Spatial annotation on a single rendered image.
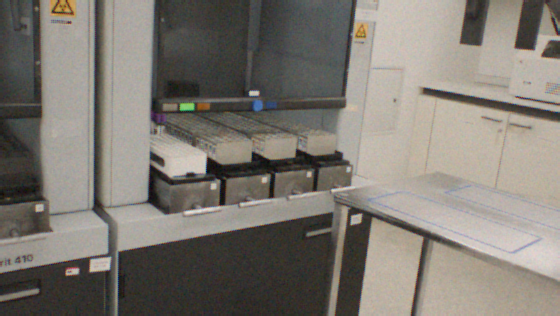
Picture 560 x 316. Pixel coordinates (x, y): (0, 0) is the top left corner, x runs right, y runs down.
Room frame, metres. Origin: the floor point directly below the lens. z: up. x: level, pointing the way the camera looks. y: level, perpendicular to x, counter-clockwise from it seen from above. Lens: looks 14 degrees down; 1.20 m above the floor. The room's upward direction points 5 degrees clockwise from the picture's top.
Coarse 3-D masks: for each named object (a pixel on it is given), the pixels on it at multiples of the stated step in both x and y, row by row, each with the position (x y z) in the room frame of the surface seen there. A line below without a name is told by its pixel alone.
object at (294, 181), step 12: (264, 168) 1.42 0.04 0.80; (276, 168) 1.39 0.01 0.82; (288, 168) 1.41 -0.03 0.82; (300, 168) 1.43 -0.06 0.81; (276, 180) 1.38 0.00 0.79; (288, 180) 1.40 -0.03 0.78; (300, 180) 1.43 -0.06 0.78; (312, 180) 1.46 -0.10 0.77; (276, 192) 1.38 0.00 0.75; (288, 192) 1.41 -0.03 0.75; (300, 192) 1.40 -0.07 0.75; (312, 192) 1.41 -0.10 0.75
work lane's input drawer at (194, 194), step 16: (160, 176) 1.25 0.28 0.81; (192, 176) 1.25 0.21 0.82; (208, 176) 1.26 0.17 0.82; (160, 192) 1.23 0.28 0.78; (176, 192) 1.20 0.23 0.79; (192, 192) 1.22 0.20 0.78; (208, 192) 1.25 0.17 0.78; (176, 208) 1.20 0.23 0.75; (192, 208) 1.23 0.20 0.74; (208, 208) 1.21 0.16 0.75
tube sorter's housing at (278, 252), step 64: (128, 0) 1.21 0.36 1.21; (128, 64) 1.22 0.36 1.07; (128, 128) 1.22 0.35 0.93; (320, 128) 1.70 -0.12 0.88; (128, 192) 1.22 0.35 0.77; (320, 192) 1.48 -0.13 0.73; (128, 256) 1.13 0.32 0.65; (192, 256) 1.23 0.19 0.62; (256, 256) 1.35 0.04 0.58; (320, 256) 1.50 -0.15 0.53
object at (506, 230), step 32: (352, 192) 1.22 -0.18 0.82; (384, 192) 1.25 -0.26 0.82; (416, 192) 1.27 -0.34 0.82; (448, 192) 1.30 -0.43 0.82; (480, 192) 1.33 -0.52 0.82; (416, 224) 1.04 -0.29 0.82; (448, 224) 1.06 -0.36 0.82; (480, 224) 1.08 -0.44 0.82; (512, 224) 1.10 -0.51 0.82; (544, 224) 1.12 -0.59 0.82; (480, 256) 0.93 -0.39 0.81; (512, 256) 0.92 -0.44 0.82; (544, 256) 0.93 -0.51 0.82; (416, 288) 1.49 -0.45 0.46
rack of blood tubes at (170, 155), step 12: (156, 144) 1.34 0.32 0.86; (168, 144) 1.36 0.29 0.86; (180, 144) 1.37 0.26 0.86; (156, 156) 1.42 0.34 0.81; (168, 156) 1.24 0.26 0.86; (180, 156) 1.24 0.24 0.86; (192, 156) 1.26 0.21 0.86; (204, 156) 1.28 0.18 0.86; (168, 168) 1.23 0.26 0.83; (180, 168) 1.24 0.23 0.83; (192, 168) 1.26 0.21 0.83; (204, 168) 1.28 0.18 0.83
